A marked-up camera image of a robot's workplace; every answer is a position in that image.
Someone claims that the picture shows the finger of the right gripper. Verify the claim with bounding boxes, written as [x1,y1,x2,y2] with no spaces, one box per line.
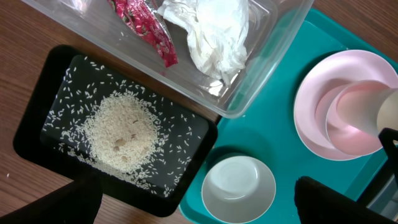
[379,128,397,168]

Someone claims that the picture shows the white rice pile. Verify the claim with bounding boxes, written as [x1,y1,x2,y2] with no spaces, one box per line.
[42,55,203,198]

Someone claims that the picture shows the teal plastic serving tray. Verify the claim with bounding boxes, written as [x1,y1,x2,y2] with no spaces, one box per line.
[180,9,387,223]

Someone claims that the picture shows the small pink saucer plate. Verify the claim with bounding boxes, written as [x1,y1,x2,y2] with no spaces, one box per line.
[324,80,391,156]

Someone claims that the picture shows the white paper napkin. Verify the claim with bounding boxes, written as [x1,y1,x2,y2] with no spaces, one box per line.
[157,0,249,86]

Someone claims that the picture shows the black plastic tray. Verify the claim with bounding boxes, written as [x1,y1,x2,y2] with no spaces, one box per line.
[13,45,218,217]

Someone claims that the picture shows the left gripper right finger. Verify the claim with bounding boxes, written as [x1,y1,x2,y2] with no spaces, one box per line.
[294,176,395,224]

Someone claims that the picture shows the grey bowl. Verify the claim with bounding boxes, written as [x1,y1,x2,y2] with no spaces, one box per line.
[201,156,277,223]

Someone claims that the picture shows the clear plastic waste bin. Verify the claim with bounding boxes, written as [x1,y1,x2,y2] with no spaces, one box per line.
[29,0,313,118]

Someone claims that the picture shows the red foil wrapper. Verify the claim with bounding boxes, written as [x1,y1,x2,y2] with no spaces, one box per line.
[108,0,178,67]

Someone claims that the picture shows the grey plastic dish rack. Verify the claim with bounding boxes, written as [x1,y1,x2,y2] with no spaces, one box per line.
[357,162,397,222]

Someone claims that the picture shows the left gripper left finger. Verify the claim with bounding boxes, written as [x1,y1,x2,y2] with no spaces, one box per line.
[1,175,103,224]

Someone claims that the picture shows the white ceramic cup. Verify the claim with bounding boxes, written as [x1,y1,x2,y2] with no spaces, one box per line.
[336,86,397,137]

